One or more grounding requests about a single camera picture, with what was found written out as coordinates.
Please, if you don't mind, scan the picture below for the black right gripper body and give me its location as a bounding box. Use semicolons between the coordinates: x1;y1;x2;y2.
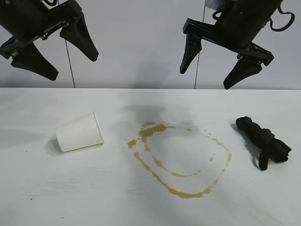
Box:
182;0;277;67

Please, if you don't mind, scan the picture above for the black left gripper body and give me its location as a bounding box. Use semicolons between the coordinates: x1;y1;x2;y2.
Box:
0;0;82;60

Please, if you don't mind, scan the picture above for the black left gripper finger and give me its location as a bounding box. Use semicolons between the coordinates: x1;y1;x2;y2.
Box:
10;43;59;82
59;11;99;63

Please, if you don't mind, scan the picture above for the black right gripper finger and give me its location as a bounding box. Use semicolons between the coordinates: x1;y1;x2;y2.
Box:
180;32;204;75
222;56;263;90

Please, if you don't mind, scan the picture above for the black cloth rag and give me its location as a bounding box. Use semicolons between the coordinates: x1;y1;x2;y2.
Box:
235;116;293;171

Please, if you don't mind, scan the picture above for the white paper cup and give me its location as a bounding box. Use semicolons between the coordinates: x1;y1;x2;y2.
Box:
55;111;104;153

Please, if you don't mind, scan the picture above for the brown liquid spill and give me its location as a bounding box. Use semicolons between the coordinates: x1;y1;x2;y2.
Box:
127;121;233;200

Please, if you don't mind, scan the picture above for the thin black hanging cable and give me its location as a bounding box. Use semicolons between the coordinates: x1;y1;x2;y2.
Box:
64;39;75;89
194;0;206;89

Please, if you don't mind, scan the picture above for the black looped cable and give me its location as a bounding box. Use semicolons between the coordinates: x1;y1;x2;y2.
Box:
268;3;296;32
212;9;227;19

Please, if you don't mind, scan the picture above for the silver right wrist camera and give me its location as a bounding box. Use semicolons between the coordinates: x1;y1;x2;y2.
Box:
206;0;228;10

